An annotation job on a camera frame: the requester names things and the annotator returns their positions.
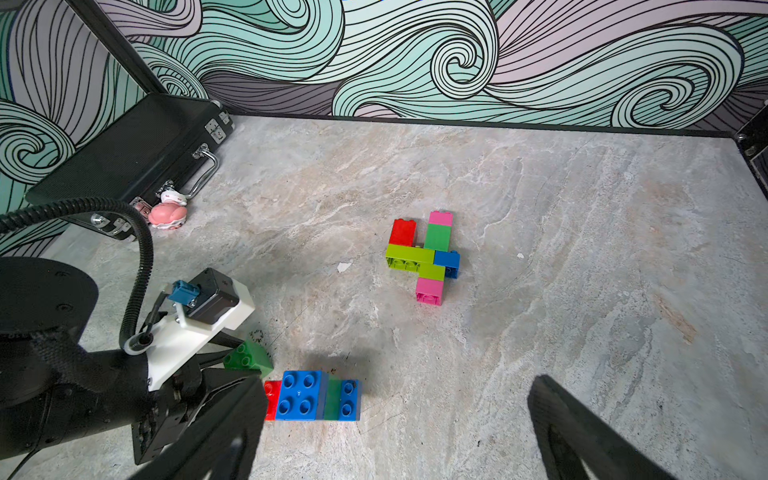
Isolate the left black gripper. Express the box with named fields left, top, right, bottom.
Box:
left=131, top=350, right=264, bottom=465

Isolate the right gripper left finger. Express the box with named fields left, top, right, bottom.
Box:
left=132, top=376, right=268, bottom=480

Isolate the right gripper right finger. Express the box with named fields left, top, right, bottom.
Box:
left=527, top=375, right=672, bottom=479

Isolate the green lego brick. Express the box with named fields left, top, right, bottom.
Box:
left=223, top=341, right=274, bottom=378
left=424, top=223, right=452, bottom=252
left=323, top=375, right=343, bottom=421

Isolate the red long lego brick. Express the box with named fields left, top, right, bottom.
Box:
left=263, top=380, right=282, bottom=421

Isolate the blue lego brick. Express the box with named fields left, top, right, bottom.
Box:
left=434, top=251, right=460, bottom=279
left=276, top=370, right=329, bottom=421
left=338, top=380, right=362, bottom=422

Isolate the blue lego brick back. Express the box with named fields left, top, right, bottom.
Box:
left=338, top=380, right=362, bottom=422

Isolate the lime small lego brick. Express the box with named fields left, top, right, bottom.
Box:
left=418, top=263, right=446, bottom=282

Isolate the lime long lego brick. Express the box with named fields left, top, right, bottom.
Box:
left=385, top=244, right=435, bottom=273

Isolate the pink lego brick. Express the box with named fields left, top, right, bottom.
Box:
left=415, top=277, right=444, bottom=306

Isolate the blue lego brick front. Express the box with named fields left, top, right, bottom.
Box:
left=434, top=251, right=460, bottom=279

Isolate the magenta lego brick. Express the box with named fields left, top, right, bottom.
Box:
left=428, top=211, right=453, bottom=227

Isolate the red square lego brick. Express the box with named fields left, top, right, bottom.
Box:
left=389, top=219, right=417, bottom=247

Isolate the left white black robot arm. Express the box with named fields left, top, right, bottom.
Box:
left=1, top=198, right=268, bottom=479

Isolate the pink small toy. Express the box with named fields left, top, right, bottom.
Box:
left=148, top=189, right=188, bottom=230

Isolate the black case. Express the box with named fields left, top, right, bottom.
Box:
left=25, top=94, right=234, bottom=217

